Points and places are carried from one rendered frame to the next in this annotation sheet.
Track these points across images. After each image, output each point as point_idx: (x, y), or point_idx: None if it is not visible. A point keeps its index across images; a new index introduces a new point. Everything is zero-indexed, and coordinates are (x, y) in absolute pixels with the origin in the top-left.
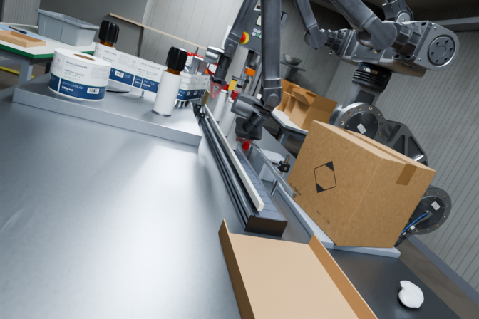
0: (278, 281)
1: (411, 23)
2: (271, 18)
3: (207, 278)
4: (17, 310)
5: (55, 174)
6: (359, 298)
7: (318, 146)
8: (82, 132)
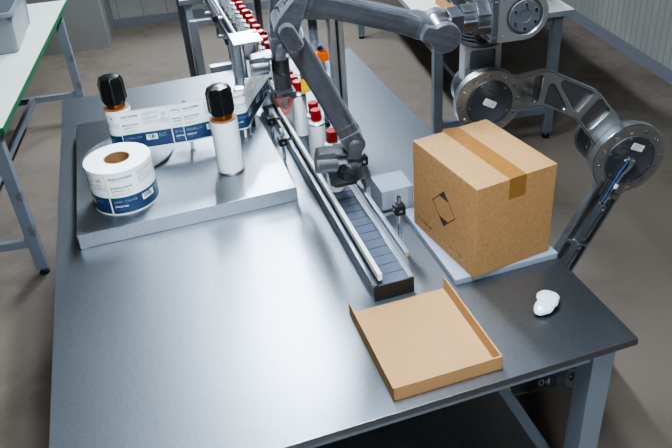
0: (410, 339)
1: None
2: (313, 77)
3: (349, 359)
4: (241, 419)
5: (189, 320)
6: (480, 329)
7: (428, 173)
8: (170, 254)
